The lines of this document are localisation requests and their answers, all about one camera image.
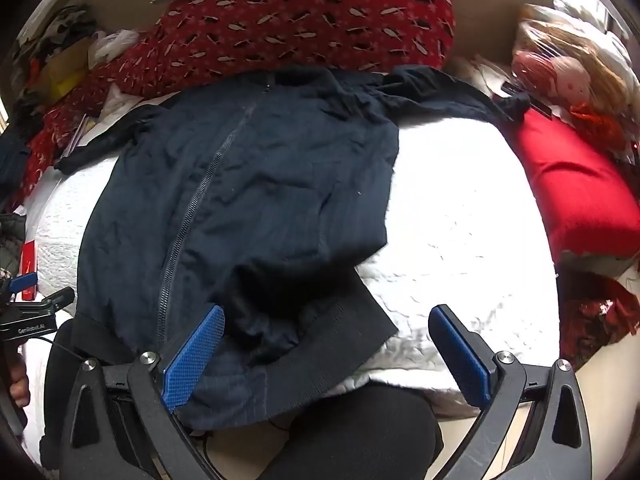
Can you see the red card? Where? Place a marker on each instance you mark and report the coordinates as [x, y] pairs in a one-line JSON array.
[[28, 260]]

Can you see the pile of clutter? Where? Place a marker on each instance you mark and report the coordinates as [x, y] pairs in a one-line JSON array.
[[55, 45]]

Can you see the red pillow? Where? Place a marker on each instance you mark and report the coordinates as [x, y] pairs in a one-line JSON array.
[[570, 195]]

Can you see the white plastic bag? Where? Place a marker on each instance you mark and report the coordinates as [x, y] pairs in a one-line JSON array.
[[112, 42]]

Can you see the person's right leg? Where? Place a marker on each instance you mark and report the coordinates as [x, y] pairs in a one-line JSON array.
[[350, 430]]

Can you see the red printed blanket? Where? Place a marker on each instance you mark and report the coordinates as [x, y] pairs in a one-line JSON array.
[[300, 25]]

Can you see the dark green garment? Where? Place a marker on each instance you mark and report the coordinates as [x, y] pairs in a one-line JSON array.
[[11, 237]]

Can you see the navy zip jacket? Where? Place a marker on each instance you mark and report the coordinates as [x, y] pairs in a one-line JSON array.
[[275, 175]]

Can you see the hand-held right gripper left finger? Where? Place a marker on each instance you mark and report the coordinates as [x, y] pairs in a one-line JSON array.
[[194, 357]]

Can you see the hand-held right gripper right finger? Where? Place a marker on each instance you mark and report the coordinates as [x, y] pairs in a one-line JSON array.
[[462, 355]]

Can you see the plastic bag with doll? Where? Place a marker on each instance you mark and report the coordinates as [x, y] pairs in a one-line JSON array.
[[565, 75]]

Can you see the dark blue cloth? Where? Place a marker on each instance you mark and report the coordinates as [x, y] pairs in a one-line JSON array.
[[12, 157]]

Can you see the person's left hand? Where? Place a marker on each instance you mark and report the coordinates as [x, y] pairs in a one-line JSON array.
[[20, 380]]

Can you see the white quilted bed cover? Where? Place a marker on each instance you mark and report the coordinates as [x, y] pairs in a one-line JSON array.
[[450, 240]]

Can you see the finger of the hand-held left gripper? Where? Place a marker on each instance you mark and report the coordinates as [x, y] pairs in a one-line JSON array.
[[57, 297], [25, 281]]

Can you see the red patterned cloth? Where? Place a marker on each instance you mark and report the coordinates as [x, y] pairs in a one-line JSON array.
[[600, 315]]

